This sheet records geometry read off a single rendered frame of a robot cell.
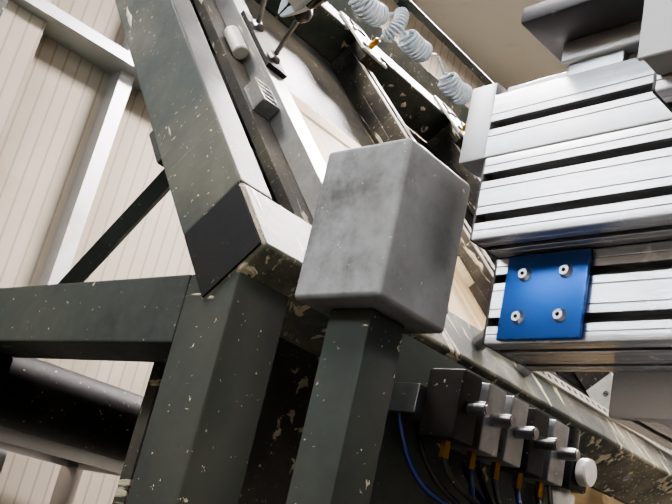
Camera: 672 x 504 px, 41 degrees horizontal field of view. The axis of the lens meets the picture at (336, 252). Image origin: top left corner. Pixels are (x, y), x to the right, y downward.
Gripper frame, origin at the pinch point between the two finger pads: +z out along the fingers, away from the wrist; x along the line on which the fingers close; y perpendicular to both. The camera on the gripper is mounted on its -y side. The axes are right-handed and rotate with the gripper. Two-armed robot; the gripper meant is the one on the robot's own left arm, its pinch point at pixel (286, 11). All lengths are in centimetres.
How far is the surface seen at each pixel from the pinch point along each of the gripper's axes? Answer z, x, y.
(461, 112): 6, -47, -173
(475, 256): 7, 46, -38
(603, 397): 10, 78, -73
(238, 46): 11.3, -2.4, 0.0
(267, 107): 11.5, 16.0, 5.7
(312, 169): 9.8, 33.5, 9.7
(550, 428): 6, 86, -2
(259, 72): 11.0, 4.5, -0.9
